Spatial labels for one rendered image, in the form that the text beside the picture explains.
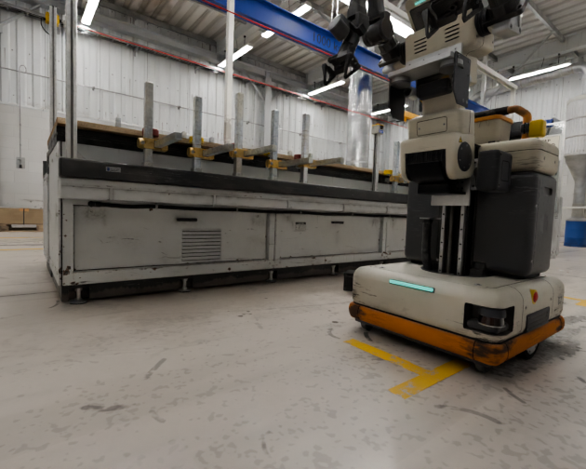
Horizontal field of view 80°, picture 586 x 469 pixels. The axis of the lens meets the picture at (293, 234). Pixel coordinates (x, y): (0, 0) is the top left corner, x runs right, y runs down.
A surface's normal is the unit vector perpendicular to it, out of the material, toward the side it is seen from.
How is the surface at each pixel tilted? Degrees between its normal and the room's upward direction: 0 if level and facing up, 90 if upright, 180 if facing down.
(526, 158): 90
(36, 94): 90
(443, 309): 90
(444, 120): 98
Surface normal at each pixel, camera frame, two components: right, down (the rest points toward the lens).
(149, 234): 0.60, 0.07
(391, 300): -0.79, 0.01
